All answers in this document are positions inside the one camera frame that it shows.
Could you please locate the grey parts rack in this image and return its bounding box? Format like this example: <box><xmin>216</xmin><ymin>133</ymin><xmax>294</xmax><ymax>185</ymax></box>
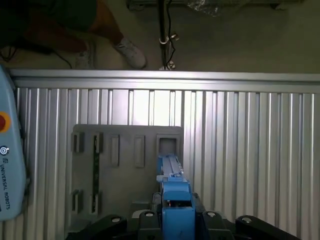
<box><xmin>70</xmin><ymin>124</ymin><xmax>185</xmax><ymax>240</ymax></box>

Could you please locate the dark green RAM stick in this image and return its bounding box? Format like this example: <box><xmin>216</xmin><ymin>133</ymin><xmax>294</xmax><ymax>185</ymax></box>
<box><xmin>91</xmin><ymin>135</ymin><xmax>101</xmax><ymax>214</ymax></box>

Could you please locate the Universal Robots teach pendant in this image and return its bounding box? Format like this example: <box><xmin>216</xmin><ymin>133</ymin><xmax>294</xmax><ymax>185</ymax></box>
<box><xmin>0</xmin><ymin>63</ymin><xmax>31</xmax><ymax>223</ymax></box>

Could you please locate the white sneaker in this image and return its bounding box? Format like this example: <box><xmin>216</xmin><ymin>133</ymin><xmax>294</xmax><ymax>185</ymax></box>
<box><xmin>74</xmin><ymin>40</ymin><xmax>98</xmax><ymax>69</ymax></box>
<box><xmin>113</xmin><ymin>37</ymin><xmax>148</xmax><ymax>70</ymax></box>

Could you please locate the black stand pole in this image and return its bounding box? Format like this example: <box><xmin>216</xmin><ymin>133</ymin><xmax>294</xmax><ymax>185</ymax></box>
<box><xmin>157</xmin><ymin>0</ymin><xmax>176</xmax><ymax>71</ymax></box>

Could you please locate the clear plastic wrap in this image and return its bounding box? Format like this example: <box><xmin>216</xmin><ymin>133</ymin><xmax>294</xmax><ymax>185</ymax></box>
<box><xmin>186</xmin><ymin>0</ymin><xmax>227</xmax><ymax>17</ymax></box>

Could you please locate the person in dark clothes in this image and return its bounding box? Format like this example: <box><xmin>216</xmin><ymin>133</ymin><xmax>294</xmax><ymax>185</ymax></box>
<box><xmin>0</xmin><ymin>0</ymin><xmax>126</xmax><ymax>55</ymax></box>

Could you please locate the black floor cable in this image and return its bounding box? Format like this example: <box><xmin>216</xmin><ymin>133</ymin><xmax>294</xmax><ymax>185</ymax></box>
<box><xmin>0</xmin><ymin>45</ymin><xmax>74</xmax><ymax>70</ymax></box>

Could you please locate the thin black cable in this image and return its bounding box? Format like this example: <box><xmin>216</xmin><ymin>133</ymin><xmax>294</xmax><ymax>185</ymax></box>
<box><xmin>165</xmin><ymin>0</ymin><xmax>176</xmax><ymax>66</ymax></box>

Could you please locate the aluminium profile frame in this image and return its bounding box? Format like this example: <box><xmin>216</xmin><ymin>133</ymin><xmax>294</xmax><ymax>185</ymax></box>
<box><xmin>126</xmin><ymin>0</ymin><xmax>320</xmax><ymax>11</ymax></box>

